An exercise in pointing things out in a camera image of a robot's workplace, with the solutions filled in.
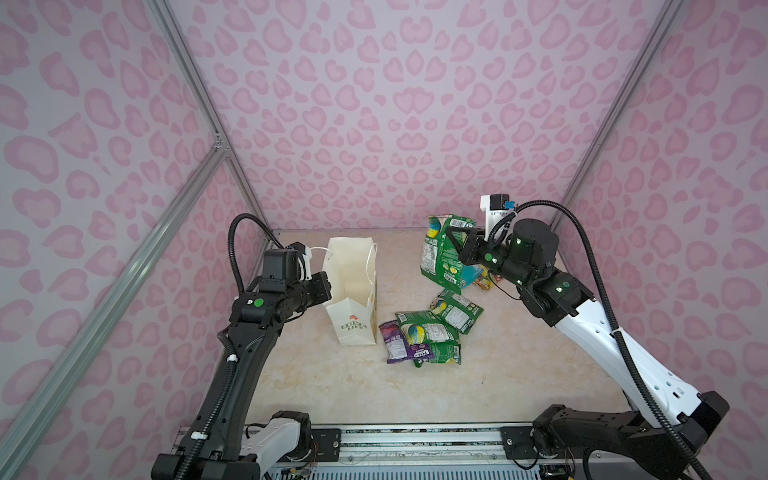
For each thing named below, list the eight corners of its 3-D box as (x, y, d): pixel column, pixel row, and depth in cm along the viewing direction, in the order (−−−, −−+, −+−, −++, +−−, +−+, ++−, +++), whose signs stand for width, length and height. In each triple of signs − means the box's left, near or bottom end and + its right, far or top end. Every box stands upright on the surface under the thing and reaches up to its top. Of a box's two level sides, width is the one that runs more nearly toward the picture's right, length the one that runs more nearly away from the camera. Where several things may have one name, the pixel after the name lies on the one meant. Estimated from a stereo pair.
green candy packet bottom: (417, 377, 85) (418, 368, 80) (398, 322, 96) (398, 312, 91) (464, 361, 88) (469, 352, 83) (441, 310, 99) (443, 299, 94)
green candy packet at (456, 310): (428, 309, 99) (429, 304, 96) (444, 290, 104) (445, 284, 101) (466, 335, 93) (468, 330, 90) (481, 313, 98) (483, 308, 95)
